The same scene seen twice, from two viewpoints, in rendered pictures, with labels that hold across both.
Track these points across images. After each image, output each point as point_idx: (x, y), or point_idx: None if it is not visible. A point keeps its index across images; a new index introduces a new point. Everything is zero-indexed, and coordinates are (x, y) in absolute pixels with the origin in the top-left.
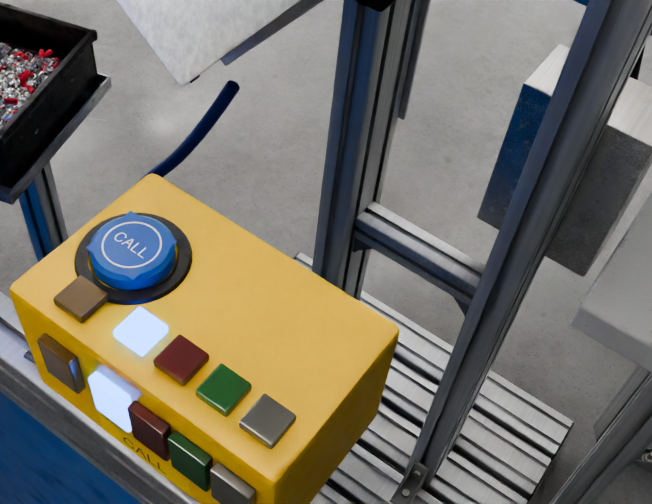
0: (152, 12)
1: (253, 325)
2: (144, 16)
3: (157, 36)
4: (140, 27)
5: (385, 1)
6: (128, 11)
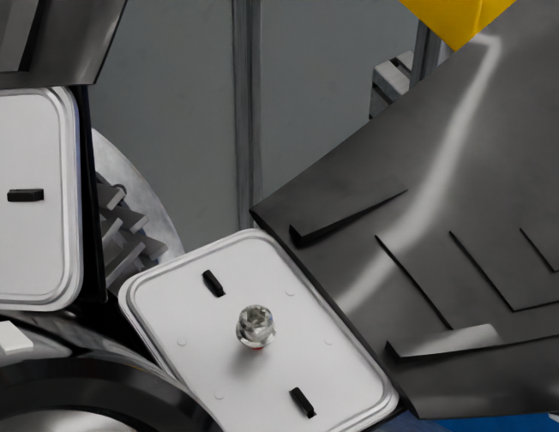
0: (411, 417)
1: None
2: (423, 420)
3: (407, 411)
4: (430, 421)
5: None
6: (447, 429)
